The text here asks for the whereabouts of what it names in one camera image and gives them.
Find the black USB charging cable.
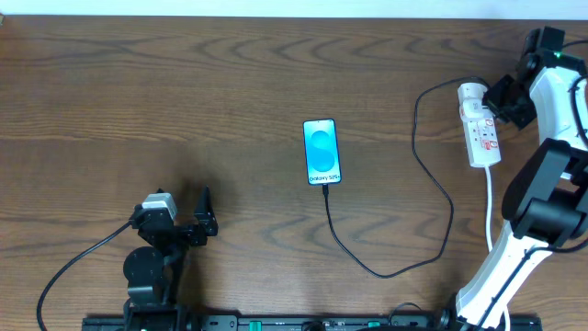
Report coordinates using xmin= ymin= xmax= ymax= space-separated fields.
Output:
xmin=321 ymin=75 xmax=492 ymax=280

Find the blue Galaxy smartphone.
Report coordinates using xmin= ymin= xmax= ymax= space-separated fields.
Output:
xmin=302 ymin=119 xmax=342 ymax=186

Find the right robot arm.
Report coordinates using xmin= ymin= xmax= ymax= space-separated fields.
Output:
xmin=438 ymin=27 xmax=587 ymax=330

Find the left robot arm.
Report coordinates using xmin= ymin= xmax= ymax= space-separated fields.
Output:
xmin=123 ymin=187 xmax=219 ymax=330

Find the white power strip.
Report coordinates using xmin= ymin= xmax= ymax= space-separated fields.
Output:
xmin=458 ymin=83 xmax=501 ymax=168

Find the left camera black cable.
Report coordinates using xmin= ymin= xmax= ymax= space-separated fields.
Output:
xmin=35 ymin=221 xmax=134 ymax=331

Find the white power strip cord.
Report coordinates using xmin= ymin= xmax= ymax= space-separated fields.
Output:
xmin=482 ymin=165 xmax=512 ymax=331

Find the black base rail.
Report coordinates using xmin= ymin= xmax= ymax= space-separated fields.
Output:
xmin=82 ymin=314 xmax=543 ymax=331

